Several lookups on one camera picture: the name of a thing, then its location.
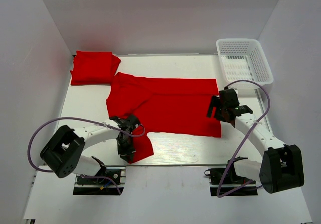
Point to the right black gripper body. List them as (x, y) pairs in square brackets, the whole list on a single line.
[(223, 109)]

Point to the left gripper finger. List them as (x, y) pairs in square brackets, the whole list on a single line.
[(126, 157), (132, 157)]

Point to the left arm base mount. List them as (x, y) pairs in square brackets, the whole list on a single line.
[(93, 177)]

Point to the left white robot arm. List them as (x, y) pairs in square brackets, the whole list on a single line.
[(63, 152)]

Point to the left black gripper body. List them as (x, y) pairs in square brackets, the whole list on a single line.
[(125, 146)]

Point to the folded red t-shirt stack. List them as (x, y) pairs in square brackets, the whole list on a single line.
[(94, 68)]

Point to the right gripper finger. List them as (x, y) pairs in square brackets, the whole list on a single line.
[(214, 103), (217, 114)]

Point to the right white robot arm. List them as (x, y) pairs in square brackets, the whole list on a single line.
[(281, 167)]

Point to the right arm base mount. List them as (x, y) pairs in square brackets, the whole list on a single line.
[(232, 180)]

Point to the white plastic basket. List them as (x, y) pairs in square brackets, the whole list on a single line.
[(243, 59)]

